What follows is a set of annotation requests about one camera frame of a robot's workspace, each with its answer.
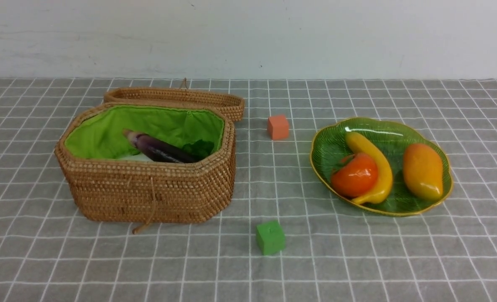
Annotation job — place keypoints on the purple eggplant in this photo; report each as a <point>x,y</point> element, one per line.
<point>157,150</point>

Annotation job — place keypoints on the orange persimmon with green leaf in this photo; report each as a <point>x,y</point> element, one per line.
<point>354,175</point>

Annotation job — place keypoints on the yellow orange mango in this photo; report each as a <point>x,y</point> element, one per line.
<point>423,172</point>

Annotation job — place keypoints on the orange foam cube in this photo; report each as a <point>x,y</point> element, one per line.
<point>278,127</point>

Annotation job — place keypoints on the green lettuce leaf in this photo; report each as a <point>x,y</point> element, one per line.
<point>200,149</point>

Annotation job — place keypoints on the green foam cube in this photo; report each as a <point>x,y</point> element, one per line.
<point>270,237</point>

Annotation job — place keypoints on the grey checkered tablecloth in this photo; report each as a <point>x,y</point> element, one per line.
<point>334,252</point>

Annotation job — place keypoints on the green glass leaf plate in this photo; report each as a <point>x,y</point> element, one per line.
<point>385,142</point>

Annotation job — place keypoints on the woven rattan basket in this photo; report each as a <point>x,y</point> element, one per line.
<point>106,186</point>

